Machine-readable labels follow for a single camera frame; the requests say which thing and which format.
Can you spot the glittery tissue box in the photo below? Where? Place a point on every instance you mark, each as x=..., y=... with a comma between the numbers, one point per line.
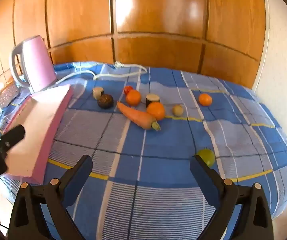
x=8, y=92

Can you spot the large dark eggplant chunk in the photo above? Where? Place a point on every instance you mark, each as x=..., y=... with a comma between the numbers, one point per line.
x=150, y=98

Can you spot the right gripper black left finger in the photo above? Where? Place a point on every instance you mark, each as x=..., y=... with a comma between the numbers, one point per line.
x=27, y=219

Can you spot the orange carrot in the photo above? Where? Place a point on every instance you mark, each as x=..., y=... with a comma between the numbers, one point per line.
x=141, y=119

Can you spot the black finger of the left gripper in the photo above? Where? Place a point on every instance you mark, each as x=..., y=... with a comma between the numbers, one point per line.
x=11, y=138

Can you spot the large orange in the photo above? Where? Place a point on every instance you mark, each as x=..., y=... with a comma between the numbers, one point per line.
x=157, y=110

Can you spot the red tomato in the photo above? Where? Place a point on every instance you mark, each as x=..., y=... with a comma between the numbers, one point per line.
x=127, y=89

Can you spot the blue plaid tablecloth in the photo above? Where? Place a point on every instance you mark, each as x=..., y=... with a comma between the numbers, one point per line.
x=141, y=186

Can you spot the pink electric kettle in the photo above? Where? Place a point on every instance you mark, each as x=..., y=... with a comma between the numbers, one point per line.
x=36, y=65

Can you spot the pink rimmed white tray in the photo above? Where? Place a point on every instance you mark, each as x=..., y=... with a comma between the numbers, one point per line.
x=40, y=115

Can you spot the beige round fruit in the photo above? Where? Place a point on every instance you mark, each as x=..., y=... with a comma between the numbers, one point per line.
x=177, y=110

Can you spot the small eggplant chunk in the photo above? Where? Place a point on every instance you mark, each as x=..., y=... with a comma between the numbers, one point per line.
x=97, y=92

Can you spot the wooden wardrobe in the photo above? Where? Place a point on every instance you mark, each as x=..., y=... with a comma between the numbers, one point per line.
x=217, y=38

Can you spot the small orange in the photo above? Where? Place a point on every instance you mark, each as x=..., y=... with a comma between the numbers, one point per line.
x=205, y=99

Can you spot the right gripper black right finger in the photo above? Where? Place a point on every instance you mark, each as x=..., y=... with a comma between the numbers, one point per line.
x=254, y=220

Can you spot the dark wrinkled passion fruit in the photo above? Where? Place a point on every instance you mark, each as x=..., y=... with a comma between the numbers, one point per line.
x=105, y=101

